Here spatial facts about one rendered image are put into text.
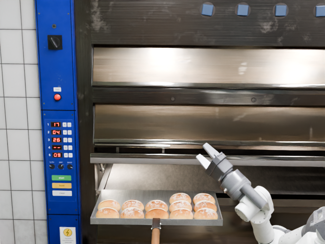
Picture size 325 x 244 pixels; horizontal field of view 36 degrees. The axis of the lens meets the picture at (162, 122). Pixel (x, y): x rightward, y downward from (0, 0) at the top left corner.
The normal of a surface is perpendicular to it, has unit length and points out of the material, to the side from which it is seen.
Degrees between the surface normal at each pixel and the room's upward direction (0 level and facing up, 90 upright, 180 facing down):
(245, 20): 90
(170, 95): 90
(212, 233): 70
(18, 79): 90
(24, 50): 90
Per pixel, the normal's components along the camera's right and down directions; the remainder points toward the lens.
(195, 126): -0.02, -0.09
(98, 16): -0.02, 0.26
